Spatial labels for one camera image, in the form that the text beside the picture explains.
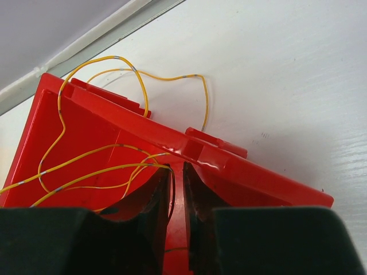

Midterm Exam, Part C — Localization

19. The aluminium table edge frame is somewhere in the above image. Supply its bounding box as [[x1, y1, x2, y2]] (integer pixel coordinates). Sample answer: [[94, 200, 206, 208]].
[[1, 1, 182, 115]]

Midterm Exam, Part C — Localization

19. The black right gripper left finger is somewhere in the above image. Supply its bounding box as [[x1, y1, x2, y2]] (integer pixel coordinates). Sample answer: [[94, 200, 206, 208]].
[[1, 167, 171, 274]]

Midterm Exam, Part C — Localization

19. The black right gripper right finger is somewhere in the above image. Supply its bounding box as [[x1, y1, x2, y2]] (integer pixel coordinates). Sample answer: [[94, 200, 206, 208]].
[[183, 163, 357, 274]]

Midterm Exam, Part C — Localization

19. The red plastic bin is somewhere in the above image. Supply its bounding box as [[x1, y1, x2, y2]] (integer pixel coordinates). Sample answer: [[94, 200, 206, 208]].
[[1, 73, 334, 274]]

